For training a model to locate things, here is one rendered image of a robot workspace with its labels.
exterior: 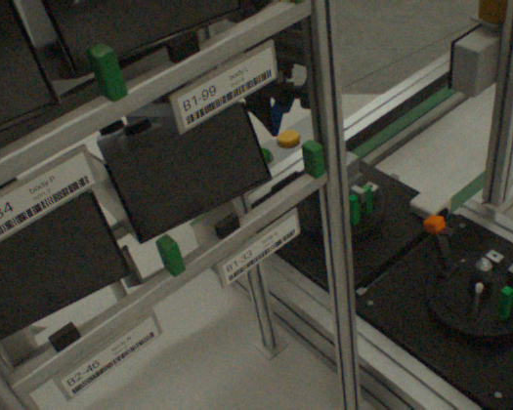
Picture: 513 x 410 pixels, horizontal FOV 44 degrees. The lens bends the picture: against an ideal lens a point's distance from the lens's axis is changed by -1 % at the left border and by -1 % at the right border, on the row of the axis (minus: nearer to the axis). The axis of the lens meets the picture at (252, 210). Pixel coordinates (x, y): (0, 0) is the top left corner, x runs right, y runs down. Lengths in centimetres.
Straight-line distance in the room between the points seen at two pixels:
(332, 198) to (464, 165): 63
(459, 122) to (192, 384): 70
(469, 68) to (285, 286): 39
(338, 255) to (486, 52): 37
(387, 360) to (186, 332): 34
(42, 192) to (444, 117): 100
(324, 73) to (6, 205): 25
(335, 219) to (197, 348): 48
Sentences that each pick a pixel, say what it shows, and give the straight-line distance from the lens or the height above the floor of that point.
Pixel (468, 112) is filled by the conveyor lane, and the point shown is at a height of 92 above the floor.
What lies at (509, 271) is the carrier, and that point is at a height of 100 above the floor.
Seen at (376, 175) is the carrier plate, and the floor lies 97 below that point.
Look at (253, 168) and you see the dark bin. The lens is 55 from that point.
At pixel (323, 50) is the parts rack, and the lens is 49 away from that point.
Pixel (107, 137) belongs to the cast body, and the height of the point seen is 127.
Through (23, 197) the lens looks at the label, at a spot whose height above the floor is 145.
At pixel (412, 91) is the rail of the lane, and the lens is 129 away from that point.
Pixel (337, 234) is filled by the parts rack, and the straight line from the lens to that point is 61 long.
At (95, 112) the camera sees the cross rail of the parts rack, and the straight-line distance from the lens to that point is 39.
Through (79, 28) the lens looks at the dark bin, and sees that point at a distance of 44.
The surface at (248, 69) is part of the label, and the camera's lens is 44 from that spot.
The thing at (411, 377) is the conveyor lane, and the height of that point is 95.
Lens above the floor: 166
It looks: 42 degrees down
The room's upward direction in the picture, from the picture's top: 12 degrees counter-clockwise
